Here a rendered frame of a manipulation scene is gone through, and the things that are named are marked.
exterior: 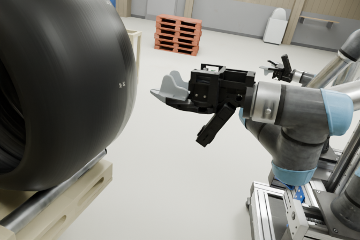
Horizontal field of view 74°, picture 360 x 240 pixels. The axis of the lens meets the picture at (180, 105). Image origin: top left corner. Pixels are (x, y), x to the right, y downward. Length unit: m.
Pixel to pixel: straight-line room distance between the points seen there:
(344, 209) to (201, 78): 0.85
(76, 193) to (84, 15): 0.48
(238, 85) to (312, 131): 0.14
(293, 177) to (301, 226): 0.63
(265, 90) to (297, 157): 0.13
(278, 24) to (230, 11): 2.03
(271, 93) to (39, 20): 0.40
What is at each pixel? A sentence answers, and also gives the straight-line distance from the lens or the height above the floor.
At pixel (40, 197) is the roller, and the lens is 0.70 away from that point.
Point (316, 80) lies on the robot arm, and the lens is 1.45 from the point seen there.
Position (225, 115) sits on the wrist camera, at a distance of 0.46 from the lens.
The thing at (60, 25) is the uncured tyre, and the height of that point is 1.33.
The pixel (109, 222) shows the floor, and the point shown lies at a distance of 1.79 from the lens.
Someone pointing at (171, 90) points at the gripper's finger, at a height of 1.23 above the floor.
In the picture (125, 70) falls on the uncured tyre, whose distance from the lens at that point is 0.56.
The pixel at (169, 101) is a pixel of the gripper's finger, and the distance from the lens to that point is 0.48.
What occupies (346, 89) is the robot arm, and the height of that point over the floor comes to 1.25.
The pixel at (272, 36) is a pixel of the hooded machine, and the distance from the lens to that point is 10.11.
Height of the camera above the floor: 1.41
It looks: 26 degrees down
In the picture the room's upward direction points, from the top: 9 degrees clockwise
